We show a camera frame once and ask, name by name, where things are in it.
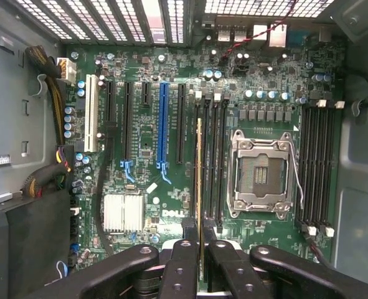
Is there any braided multicolour cable bundle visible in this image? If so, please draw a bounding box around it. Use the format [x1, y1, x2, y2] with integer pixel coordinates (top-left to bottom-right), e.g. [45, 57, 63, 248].
[19, 145, 73, 199]

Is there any long black expansion slot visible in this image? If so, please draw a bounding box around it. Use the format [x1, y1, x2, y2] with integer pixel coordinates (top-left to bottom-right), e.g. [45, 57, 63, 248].
[176, 83, 187, 165]
[123, 81, 134, 161]

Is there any silver finned heatsink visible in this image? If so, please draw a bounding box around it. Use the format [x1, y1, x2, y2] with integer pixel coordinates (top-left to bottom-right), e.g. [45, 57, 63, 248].
[103, 192, 145, 234]

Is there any silver CPU socket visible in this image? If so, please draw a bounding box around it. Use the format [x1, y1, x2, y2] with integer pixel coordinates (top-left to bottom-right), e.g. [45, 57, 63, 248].
[228, 128, 295, 219]

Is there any grey metal PC case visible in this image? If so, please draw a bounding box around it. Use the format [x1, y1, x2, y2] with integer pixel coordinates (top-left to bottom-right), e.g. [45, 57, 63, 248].
[0, 0, 368, 299]

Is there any braided power cable bundle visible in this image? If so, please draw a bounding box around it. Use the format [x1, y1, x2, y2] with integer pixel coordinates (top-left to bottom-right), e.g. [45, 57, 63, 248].
[24, 45, 65, 146]

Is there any white power connector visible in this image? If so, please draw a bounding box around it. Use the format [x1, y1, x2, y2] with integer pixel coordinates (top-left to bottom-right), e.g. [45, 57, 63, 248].
[55, 57, 77, 84]

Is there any blue white wire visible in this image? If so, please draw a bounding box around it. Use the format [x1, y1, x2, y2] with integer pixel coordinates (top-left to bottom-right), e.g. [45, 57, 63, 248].
[55, 260, 70, 278]

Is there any green Dell motherboard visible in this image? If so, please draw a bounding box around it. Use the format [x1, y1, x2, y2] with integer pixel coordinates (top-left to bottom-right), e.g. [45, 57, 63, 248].
[65, 45, 344, 277]

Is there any black power supply box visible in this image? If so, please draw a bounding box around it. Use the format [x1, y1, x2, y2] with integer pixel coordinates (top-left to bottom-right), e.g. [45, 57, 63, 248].
[0, 192, 73, 299]

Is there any tiny black expansion slot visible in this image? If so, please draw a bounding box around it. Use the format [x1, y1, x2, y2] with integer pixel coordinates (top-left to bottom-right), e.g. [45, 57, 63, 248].
[141, 82, 151, 107]

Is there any red black twisted wire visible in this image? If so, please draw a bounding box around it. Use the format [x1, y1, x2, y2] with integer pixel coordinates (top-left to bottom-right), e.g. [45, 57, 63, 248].
[219, 0, 300, 62]

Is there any short black expansion slot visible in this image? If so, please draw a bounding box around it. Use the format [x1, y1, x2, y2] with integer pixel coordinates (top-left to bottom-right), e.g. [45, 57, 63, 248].
[105, 80, 116, 126]

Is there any silver wire locking lever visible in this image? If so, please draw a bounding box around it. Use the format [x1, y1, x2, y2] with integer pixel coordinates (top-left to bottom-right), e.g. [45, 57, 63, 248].
[283, 145, 306, 210]

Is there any grey cable clip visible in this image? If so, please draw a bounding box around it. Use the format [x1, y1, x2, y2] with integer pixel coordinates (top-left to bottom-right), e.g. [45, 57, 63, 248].
[35, 74, 50, 98]
[351, 99, 364, 116]

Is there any white expansion slot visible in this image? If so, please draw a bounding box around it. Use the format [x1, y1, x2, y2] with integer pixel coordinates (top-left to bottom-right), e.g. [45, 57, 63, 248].
[84, 74, 100, 153]

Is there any blue expansion slot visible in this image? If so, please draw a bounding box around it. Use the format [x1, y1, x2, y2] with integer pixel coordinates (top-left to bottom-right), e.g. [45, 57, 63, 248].
[158, 81, 170, 163]

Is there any black RAM slot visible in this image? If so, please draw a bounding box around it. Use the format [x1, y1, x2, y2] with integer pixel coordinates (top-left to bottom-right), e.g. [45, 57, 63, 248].
[191, 90, 202, 219]
[210, 92, 221, 228]
[202, 90, 212, 221]
[218, 97, 230, 234]
[306, 100, 319, 237]
[323, 100, 337, 238]
[296, 100, 311, 236]
[314, 100, 328, 237]

